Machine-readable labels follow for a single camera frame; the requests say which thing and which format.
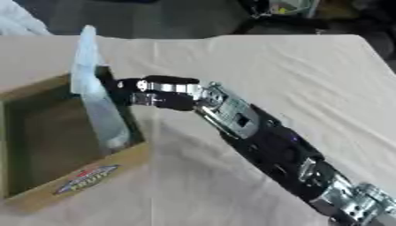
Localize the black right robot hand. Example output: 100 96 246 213
108 75 209 112

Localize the clear plastic bottle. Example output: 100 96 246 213
69 24 133 150

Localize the tan cardboard box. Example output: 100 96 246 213
0 65 152 214

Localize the dark cluttered equipment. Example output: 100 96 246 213
232 0 396 35

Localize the white cloth bundle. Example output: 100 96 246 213
0 0 53 37

